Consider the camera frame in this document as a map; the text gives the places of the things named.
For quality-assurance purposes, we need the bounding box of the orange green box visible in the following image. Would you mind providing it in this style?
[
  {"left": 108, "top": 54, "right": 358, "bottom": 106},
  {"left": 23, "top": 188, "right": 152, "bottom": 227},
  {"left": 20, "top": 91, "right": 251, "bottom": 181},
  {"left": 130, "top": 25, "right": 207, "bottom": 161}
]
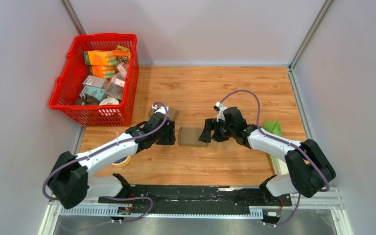
[
  {"left": 84, "top": 50, "right": 118, "bottom": 66},
  {"left": 89, "top": 65, "right": 116, "bottom": 79}
]

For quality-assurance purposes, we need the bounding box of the grey packet in basket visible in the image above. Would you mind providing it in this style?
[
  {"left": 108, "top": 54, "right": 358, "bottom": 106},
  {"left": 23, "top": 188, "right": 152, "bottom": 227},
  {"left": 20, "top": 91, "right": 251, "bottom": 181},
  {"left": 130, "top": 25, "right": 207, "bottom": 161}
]
[{"left": 82, "top": 75, "right": 108, "bottom": 89}]

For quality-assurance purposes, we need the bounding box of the clear packet in basket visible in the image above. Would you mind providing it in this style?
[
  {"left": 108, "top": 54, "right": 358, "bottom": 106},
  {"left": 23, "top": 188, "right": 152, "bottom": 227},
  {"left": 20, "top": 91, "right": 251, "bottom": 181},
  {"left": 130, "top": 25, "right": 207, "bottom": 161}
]
[{"left": 105, "top": 73, "right": 126, "bottom": 100}]

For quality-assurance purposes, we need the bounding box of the green napa cabbage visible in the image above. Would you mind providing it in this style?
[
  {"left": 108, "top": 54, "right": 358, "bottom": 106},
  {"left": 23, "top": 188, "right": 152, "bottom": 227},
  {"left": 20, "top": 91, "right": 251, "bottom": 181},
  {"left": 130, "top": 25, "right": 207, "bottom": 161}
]
[{"left": 262, "top": 121, "right": 288, "bottom": 175}]

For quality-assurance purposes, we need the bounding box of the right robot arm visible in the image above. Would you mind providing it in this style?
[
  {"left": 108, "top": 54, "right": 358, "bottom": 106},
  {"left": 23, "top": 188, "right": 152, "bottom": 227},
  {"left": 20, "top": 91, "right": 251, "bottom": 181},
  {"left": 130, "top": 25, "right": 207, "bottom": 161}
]
[{"left": 198, "top": 106, "right": 336, "bottom": 205}]

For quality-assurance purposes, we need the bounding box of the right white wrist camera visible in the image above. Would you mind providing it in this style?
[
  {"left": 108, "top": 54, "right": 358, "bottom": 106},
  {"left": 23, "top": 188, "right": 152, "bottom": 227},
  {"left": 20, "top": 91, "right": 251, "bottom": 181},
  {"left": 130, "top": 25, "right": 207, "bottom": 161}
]
[{"left": 213, "top": 102, "right": 227, "bottom": 122}]

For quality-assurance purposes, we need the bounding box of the white tape roll in basket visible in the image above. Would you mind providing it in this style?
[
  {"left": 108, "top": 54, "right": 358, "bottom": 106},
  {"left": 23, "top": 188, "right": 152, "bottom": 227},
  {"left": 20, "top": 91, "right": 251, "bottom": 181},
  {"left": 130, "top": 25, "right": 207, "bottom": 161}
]
[{"left": 99, "top": 97, "right": 120, "bottom": 105}]

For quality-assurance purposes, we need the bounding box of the cardboard box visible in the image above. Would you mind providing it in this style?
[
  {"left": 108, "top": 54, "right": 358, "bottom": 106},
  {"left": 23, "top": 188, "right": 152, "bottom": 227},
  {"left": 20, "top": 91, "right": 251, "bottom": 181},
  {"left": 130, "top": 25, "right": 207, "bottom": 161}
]
[
  {"left": 148, "top": 106, "right": 179, "bottom": 121},
  {"left": 178, "top": 127, "right": 208, "bottom": 147}
]

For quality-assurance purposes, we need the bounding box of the colourful snack packet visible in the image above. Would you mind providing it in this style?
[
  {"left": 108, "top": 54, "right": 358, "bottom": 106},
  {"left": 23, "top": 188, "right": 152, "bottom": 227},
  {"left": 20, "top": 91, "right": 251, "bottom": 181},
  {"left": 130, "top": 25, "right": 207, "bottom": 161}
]
[{"left": 112, "top": 45, "right": 131, "bottom": 64}]

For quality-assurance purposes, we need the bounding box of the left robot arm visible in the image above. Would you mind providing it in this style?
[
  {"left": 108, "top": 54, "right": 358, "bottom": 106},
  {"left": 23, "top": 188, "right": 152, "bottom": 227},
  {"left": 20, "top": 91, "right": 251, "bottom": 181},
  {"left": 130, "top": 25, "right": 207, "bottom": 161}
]
[{"left": 45, "top": 112, "right": 176, "bottom": 209}]

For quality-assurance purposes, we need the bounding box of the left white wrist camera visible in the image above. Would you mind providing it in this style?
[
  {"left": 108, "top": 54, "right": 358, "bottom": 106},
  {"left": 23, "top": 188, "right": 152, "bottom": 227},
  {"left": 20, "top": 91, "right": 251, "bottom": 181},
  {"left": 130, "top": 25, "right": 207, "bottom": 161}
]
[{"left": 152, "top": 104, "right": 169, "bottom": 116}]

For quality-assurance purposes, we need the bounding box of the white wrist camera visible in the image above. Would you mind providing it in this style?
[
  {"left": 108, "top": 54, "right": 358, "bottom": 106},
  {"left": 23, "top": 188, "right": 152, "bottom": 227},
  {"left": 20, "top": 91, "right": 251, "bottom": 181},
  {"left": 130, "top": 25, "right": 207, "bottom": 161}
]
[
  {"left": 152, "top": 104, "right": 169, "bottom": 116},
  {"left": 213, "top": 102, "right": 227, "bottom": 122}
]

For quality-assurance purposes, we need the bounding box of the orange green box upper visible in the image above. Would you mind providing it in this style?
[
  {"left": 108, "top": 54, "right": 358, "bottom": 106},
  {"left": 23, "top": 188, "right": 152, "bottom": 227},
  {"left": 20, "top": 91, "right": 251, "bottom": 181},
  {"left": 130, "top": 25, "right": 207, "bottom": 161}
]
[{"left": 84, "top": 50, "right": 118, "bottom": 66}]

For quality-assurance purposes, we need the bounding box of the red plastic shopping basket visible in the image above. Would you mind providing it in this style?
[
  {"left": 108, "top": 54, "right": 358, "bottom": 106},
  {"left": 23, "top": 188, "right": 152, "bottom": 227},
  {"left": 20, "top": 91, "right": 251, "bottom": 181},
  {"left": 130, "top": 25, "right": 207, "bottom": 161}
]
[{"left": 48, "top": 33, "right": 140, "bottom": 127}]

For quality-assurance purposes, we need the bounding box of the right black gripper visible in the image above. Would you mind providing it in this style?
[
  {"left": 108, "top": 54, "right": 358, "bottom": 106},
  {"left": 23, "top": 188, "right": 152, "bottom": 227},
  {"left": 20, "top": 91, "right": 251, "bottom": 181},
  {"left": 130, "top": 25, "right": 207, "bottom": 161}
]
[{"left": 198, "top": 118, "right": 235, "bottom": 143}]

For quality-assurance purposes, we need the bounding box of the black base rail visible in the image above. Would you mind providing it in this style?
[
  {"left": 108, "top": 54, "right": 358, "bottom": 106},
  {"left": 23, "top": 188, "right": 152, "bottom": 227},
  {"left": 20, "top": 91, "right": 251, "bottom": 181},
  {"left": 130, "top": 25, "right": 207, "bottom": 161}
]
[{"left": 58, "top": 184, "right": 292, "bottom": 224}]

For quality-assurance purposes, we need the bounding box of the orange green box lower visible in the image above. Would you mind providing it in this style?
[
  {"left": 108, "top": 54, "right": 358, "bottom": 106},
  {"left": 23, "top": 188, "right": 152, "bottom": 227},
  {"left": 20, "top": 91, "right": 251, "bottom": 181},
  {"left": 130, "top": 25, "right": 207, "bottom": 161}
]
[{"left": 89, "top": 65, "right": 116, "bottom": 79}]

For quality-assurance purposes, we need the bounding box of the teal box in basket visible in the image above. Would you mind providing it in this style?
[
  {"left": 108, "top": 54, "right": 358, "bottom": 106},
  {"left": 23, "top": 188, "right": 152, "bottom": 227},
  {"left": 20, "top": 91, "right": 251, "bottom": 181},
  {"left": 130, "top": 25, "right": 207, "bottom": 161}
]
[{"left": 79, "top": 85, "right": 107, "bottom": 101}]

